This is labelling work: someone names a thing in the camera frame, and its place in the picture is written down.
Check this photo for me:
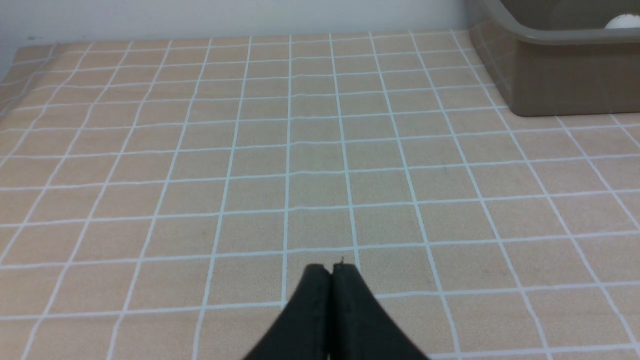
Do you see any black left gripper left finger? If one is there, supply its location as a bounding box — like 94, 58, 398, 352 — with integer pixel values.
244, 264, 332, 360

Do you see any white ball with logo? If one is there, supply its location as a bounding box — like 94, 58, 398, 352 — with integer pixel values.
605, 13, 640, 30

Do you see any olive green plastic bin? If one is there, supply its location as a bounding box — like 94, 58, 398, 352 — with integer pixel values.
465, 0, 640, 117

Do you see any peach checkered tablecloth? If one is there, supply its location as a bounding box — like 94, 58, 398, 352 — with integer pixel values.
0, 30, 640, 360

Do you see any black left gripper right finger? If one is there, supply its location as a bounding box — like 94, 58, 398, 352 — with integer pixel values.
329, 262, 428, 360

